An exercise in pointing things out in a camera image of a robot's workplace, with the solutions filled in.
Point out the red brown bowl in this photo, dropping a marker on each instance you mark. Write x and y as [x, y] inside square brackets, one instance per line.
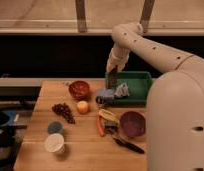
[79, 89]

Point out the window frame post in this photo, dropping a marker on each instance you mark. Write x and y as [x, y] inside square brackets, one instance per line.
[146, 13]
[81, 16]

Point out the left window frame post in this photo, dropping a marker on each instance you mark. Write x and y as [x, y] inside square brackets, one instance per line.
[81, 16]

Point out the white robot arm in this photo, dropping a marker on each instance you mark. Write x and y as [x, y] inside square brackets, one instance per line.
[175, 101]

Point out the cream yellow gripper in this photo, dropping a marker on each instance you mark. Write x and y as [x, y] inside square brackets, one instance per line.
[111, 64]

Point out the white cup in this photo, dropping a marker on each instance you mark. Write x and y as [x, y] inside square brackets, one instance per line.
[55, 144]

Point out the bunch of dark grapes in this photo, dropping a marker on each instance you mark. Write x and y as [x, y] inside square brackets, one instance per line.
[62, 109]

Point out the dark chair with blue object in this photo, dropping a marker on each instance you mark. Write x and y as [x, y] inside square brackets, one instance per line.
[7, 140]

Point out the small grey block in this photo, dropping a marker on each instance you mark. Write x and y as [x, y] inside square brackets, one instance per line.
[111, 126]

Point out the orange carrot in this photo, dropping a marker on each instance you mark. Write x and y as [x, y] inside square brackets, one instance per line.
[100, 127]

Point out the yellow banana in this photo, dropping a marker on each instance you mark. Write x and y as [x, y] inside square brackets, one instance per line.
[108, 115]

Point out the black rectangular eraser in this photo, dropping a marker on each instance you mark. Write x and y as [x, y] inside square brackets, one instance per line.
[112, 79]

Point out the yellow red apple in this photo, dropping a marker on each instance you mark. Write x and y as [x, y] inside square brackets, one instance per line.
[82, 107]

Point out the crumpled grey white cloth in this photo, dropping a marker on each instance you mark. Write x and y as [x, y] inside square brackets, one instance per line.
[122, 91]

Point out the right window frame post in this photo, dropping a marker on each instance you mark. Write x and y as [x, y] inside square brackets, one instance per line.
[146, 13]

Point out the green plastic tray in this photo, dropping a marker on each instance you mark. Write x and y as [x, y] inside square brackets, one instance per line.
[139, 83]

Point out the black handled knife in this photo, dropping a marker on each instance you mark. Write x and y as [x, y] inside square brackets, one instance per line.
[128, 145]

